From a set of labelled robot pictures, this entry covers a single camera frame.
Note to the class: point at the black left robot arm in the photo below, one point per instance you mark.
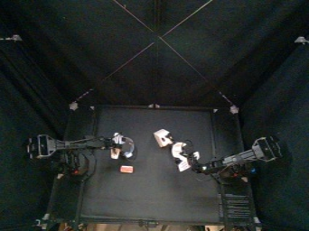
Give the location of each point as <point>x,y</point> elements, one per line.
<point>69,144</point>

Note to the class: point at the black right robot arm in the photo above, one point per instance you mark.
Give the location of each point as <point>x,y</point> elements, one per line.
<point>241,156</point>

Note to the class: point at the clear bluish bowl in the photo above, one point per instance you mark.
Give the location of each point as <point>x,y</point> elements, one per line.
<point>132,147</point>

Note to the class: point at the white toy box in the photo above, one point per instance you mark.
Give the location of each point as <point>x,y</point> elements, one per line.
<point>163,137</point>

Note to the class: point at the small red block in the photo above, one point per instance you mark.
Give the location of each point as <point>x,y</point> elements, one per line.
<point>126,169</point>

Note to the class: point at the white text label sticker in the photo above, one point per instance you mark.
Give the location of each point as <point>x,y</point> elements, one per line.
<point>237,206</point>

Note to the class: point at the silver frame bracket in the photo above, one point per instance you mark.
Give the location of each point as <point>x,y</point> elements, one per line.
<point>73,105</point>
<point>235,109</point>
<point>153,106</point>
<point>15,38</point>
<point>258,224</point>
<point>302,39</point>
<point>43,222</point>

